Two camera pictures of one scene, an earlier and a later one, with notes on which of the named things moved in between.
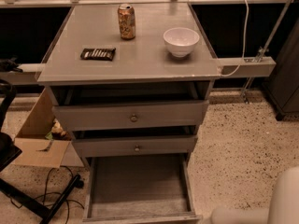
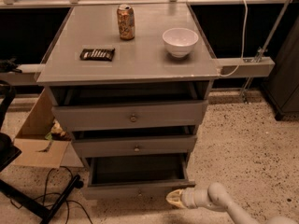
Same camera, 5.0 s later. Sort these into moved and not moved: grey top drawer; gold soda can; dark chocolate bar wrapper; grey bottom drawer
Moved: grey bottom drawer
Not moved: gold soda can; grey top drawer; dark chocolate bar wrapper
